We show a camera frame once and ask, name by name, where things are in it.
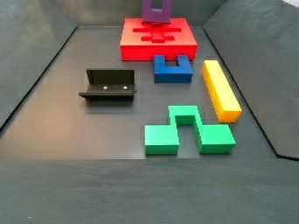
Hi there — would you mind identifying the purple U-shaped block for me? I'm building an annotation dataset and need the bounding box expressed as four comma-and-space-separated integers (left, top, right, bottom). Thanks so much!
142, 0, 174, 23

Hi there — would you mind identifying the red board with cutouts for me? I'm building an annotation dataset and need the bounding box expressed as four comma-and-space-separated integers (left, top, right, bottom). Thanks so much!
119, 18, 199, 61

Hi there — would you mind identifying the blue U-shaped block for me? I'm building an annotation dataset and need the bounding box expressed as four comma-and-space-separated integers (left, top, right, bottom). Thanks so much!
154, 54, 192, 83

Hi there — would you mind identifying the green stepped block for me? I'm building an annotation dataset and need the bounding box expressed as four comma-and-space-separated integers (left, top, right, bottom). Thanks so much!
144, 105, 236, 155

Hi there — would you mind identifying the yellow long bar block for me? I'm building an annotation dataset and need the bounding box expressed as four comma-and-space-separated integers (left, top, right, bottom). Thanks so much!
202, 60, 242, 123

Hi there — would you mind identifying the black fixture bracket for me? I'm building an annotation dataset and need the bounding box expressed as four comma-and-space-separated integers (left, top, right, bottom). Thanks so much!
79, 68, 136, 101

